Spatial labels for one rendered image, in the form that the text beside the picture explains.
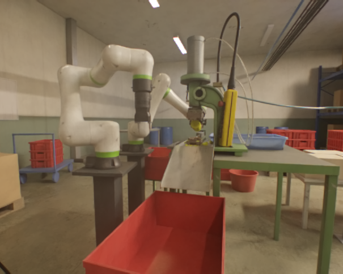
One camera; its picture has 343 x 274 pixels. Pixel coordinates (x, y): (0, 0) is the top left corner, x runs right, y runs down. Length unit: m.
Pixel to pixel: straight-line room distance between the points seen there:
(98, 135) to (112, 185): 0.27
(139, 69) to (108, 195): 0.65
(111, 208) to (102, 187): 0.13
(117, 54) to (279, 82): 9.39
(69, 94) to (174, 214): 0.88
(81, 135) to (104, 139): 0.11
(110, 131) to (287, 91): 9.39
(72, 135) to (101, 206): 0.41
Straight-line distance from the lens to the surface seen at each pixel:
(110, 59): 0.88
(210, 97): 1.36
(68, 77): 1.23
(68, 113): 1.06
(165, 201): 1.16
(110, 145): 1.02
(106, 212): 1.13
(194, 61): 1.38
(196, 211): 1.14
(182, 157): 1.18
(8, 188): 3.15
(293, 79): 10.15
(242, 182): 3.33
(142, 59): 0.91
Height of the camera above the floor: 1.17
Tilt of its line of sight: 5 degrees down
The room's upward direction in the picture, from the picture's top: straight up
